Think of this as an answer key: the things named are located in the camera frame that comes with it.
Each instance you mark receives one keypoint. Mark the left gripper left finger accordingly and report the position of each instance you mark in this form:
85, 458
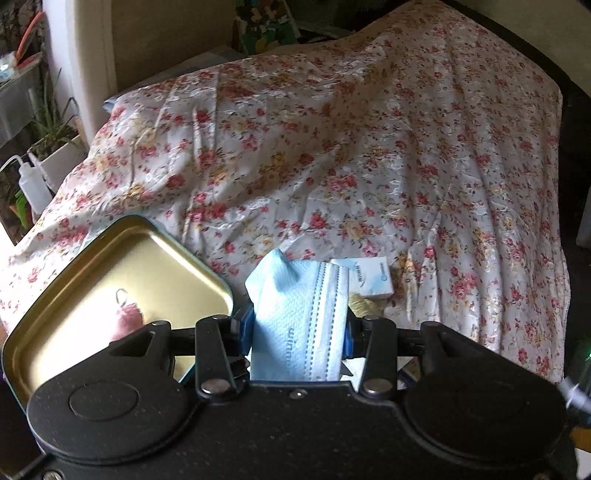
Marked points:
221, 370

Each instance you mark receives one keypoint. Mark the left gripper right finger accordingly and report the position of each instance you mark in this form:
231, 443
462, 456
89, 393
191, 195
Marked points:
374, 339

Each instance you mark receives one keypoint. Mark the light blue face mask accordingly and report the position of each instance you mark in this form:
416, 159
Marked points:
300, 309

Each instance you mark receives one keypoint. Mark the pink soft toy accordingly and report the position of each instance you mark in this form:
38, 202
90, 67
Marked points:
128, 316

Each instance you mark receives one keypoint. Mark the yellow knitted plush toy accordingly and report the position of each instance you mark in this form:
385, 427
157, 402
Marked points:
364, 307

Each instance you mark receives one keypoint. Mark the white tissue pack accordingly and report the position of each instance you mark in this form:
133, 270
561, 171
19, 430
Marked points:
369, 277

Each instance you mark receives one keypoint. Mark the gold green metal tin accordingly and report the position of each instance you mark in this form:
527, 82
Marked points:
130, 275

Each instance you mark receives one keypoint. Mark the floral bed sheet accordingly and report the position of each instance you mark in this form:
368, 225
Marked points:
425, 139

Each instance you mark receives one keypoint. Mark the white squeeze bottle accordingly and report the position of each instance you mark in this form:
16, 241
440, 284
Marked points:
31, 183

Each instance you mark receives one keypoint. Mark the white planter with plant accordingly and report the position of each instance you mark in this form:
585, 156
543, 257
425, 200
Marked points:
61, 145

